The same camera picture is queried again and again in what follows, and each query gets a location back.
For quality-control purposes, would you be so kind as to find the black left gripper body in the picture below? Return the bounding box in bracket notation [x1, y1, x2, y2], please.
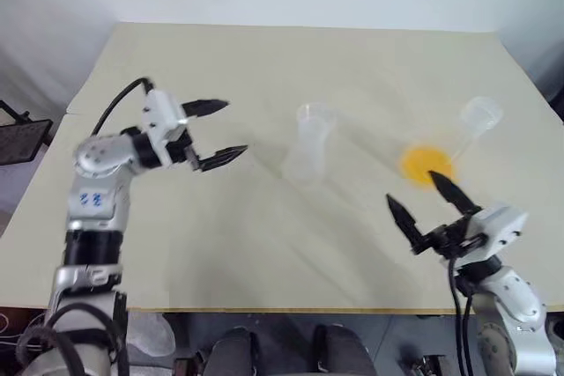
[168, 128, 204, 173]

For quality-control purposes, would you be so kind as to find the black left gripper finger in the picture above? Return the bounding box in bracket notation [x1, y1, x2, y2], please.
[181, 97, 231, 118]
[193, 144, 250, 173]

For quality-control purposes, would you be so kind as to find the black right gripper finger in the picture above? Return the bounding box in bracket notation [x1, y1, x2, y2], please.
[427, 169, 482, 218]
[385, 193, 424, 249]

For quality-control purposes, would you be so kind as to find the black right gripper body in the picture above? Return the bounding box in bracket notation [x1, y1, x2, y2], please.
[412, 215, 484, 259]

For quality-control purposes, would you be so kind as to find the dark rounded shape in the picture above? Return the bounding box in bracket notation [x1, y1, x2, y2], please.
[206, 326, 261, 376]
[313, 323, 375, 376]

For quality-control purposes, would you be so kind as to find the translucent white plastic shape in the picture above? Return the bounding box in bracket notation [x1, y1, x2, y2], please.
[127, 312, 177, 358]

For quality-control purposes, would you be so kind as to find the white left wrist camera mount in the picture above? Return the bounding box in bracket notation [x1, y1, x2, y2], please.
[139, 88, 190, 165]

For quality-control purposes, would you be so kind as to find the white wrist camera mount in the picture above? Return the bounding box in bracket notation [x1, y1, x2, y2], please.
[462, 202, 530, 267]
[139, 88, 190, 165]

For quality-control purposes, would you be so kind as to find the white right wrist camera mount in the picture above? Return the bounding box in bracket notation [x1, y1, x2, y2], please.
[462, 202, 530, 267]

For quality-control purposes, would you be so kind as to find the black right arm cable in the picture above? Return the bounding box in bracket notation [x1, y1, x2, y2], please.
[447, 254, 475, 376]

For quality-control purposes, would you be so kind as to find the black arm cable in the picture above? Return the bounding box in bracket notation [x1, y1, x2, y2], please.
[90, 77, 156, 137]
[447, 254, 475, 376]

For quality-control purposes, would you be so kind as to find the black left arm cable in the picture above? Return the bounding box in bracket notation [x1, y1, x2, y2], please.
[90, 77, 156, 137]

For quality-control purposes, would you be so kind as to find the black looped cable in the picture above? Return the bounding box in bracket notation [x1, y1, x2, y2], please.
[15, 300, 131, 376]

